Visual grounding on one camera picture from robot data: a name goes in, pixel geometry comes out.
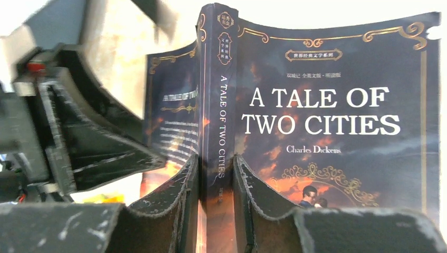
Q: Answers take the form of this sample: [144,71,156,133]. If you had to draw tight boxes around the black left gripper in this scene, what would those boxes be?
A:
[1,43,166,203]

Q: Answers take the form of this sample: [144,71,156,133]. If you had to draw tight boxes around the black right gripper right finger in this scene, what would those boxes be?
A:
[233,155,446,253]

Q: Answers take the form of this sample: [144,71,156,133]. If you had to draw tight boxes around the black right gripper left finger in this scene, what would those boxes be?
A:
[1,154,199,252]

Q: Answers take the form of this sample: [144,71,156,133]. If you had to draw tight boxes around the dark brown bottom book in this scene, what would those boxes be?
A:
[144,3,440,252]

